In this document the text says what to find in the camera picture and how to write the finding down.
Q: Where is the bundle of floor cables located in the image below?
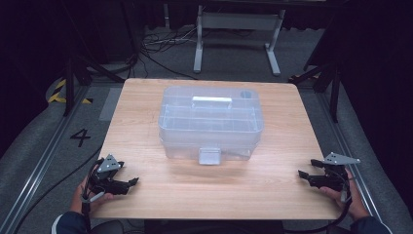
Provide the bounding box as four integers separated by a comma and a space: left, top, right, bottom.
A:
138, 24, 200, 81

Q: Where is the aluminium floor rail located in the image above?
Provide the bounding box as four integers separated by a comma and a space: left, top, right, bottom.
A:
0, 86, 91, 234
316, 92, 389, 234

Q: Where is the person's right hand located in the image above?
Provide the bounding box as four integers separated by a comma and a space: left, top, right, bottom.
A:
319, 169, 372, 222

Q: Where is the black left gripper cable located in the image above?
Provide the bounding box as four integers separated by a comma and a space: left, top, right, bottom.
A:
81, 191, 94, 234

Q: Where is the grey metal table frame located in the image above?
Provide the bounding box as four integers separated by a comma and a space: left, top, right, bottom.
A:
193, 4, 287, 78

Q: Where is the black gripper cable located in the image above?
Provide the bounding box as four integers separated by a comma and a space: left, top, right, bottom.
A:
81, 191, 94, 234
284, 194, 356, 234

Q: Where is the person's left hand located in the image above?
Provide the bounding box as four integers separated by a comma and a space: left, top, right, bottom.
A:
70, 176, 115, 215

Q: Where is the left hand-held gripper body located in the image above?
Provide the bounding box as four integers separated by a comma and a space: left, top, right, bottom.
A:
85, 153, 123, 195

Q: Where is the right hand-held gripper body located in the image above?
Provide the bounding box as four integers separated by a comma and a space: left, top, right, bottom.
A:
311, 151, 361, 193

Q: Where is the black metal stand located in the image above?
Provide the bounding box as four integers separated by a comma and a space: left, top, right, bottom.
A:
62, 53, 127, 118
287, 58, 343, 125

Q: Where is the black floor cable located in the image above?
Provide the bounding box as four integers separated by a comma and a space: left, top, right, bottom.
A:
13, 145, 103, 234

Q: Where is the clear plastic storage box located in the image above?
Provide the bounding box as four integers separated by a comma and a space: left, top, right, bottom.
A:
157, 85, 265, 166

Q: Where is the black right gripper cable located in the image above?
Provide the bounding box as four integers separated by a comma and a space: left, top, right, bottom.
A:
284, 194, 356, 234

